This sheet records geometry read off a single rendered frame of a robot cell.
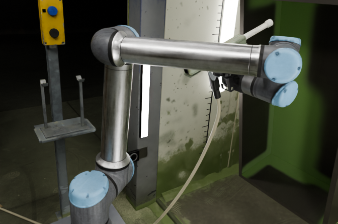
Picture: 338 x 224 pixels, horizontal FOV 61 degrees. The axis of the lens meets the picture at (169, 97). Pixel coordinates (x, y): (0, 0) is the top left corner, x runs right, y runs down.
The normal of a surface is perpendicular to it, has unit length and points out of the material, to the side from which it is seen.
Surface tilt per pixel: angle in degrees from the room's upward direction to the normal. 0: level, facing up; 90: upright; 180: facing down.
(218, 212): 0
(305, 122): 102
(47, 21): 90
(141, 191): 90
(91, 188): 5
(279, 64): 90
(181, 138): 90
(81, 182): 5
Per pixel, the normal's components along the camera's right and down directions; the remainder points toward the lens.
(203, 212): 0.06, -0.94
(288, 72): -0.25, 0.32
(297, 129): -0.80, 0.35
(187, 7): 0.56, 0.32
